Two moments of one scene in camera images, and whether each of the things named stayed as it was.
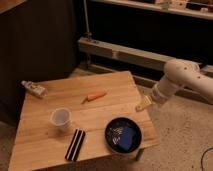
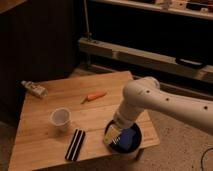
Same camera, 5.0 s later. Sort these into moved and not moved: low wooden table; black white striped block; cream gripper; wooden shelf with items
Moved: cream gripper
Not moved: low wooden table; black white striped block; wooden shelf with items
